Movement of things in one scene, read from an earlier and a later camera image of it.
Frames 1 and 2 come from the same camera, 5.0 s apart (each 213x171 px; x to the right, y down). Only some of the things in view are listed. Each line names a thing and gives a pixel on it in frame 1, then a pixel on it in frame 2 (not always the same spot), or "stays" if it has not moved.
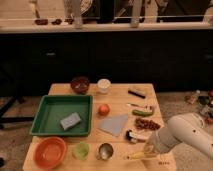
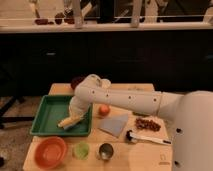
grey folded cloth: x=113 y=124 stays
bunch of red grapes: x=147 y=124 stays
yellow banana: x=138 y=155 to x=71 y=120
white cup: x=104 y=85 stays
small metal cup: x=105 y=151 stays
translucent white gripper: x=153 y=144 to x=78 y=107
